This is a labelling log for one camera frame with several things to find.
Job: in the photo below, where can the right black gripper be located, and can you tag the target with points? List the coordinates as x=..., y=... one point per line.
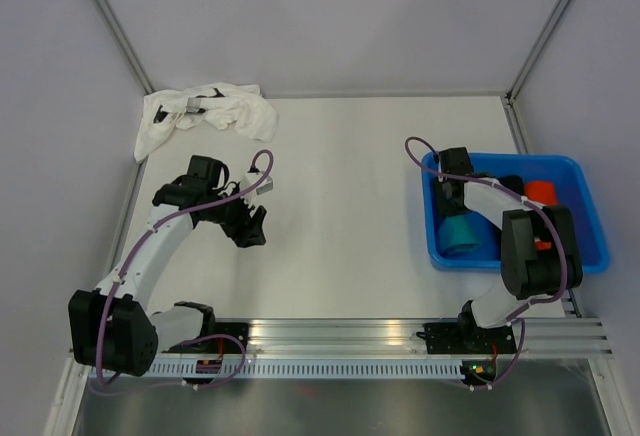
x=446, y=209

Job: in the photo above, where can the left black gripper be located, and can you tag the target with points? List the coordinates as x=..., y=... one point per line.
x=246, y=232

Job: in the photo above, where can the teal t-shirt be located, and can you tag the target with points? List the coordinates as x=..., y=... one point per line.
x=456, y=236

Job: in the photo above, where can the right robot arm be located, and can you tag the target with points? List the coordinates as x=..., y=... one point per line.
x=539, y=253

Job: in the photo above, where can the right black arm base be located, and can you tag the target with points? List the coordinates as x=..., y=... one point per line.
x=448, y=338

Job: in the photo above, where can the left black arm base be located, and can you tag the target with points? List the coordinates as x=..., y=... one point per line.
x=225, y=338

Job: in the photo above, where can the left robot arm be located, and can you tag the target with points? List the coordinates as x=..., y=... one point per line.
x=178, y=208

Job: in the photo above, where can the rolled black t-shirt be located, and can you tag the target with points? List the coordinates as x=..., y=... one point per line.
x=512, y=183

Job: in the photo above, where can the rolled orange t-shirt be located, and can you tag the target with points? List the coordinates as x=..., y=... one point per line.
x=543, y=192

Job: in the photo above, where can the white t-shirt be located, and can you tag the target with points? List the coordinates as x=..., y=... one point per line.
x=221, y=105

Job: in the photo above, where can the blue plastic bin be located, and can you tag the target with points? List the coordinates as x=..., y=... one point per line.
x=571, y=190

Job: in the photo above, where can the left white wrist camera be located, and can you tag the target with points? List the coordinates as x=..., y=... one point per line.
x=254, y=184

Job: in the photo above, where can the white slotted cable duct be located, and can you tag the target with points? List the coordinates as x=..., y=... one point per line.
x=308, y=369

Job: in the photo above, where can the aluminium mounting rail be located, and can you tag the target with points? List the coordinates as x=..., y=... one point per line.
x=340, y=336

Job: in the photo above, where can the right aluminium frame post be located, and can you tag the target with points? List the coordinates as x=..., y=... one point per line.
x=544, y=37

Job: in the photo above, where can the aluminium frame post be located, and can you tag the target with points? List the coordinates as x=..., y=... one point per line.
x=118, y=34
x=544, y=37

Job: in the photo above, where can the left aluminium frame post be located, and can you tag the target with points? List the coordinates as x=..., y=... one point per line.
x=118, y=34

